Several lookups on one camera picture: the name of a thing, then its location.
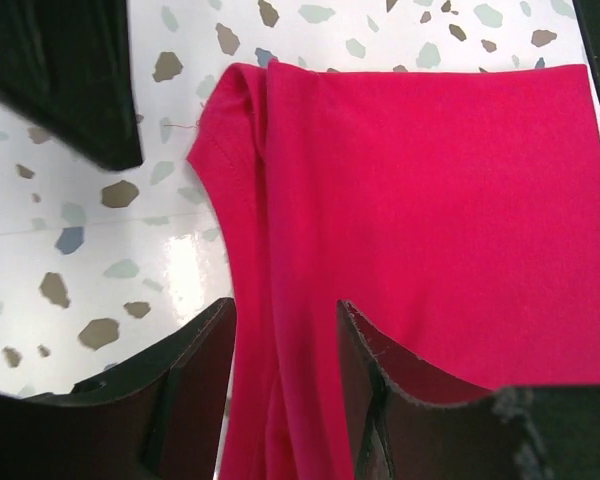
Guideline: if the magenta red t shirt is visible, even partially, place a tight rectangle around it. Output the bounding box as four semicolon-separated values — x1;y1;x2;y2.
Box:
188;61;600;479

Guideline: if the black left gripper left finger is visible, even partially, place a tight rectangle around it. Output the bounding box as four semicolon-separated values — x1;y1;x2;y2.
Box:
0;298;236;480

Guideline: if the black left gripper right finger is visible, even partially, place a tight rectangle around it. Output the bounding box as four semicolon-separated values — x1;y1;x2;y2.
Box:
337;301;600;480

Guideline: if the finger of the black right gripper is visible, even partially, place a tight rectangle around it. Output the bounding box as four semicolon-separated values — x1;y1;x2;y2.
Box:
0;1;143;171

